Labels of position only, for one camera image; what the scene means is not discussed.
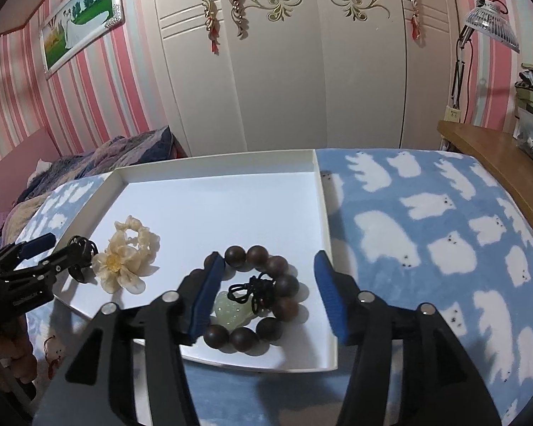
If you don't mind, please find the gold wardrobe handle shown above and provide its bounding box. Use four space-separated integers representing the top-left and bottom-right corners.
228 0 250 37

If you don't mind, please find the clear shade desk lamp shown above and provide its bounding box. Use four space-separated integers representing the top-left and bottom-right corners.
448 0 517 113

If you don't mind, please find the person's left hand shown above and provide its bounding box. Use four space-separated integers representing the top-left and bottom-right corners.
0 326 37 384

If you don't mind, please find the brown wooden bead bracelet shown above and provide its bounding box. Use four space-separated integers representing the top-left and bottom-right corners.
189 245 301 355

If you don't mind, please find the cream ornate wardrobe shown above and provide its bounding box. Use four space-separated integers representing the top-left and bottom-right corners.
151 0 472 159

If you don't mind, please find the black hair claw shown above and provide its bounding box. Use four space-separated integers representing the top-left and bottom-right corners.
64 236 98 283

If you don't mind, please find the white shallow cardboard box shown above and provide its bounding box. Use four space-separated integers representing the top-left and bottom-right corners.
53 148 341 373

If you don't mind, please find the pink headboard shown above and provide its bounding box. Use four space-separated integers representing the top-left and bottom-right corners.
0 126 59 231

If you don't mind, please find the white cloth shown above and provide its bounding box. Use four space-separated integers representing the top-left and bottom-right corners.
30 159 58 177

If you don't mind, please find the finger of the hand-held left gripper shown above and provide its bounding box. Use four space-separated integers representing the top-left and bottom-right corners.
4 247 79 290
0 233 56 271

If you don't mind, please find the gold handle with red tassel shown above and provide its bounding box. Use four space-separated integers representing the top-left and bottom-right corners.
201 0 221 56
409 0 426 42

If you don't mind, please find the blue polar bear blanket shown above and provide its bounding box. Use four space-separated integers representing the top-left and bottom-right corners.
20 146 533 426

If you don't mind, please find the cream flower hair tie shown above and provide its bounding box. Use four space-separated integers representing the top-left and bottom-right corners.
91 215 162 294

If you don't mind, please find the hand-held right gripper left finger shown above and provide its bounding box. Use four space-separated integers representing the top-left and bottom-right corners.
33 252 226 426

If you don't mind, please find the purple striped quilt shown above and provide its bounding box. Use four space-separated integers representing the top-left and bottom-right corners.
0 126 188 251

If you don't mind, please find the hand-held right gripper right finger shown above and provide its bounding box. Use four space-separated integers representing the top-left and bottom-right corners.
313 251 502 426

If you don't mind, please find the framed wedding picture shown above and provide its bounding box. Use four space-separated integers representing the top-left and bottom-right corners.
39 0 126 81

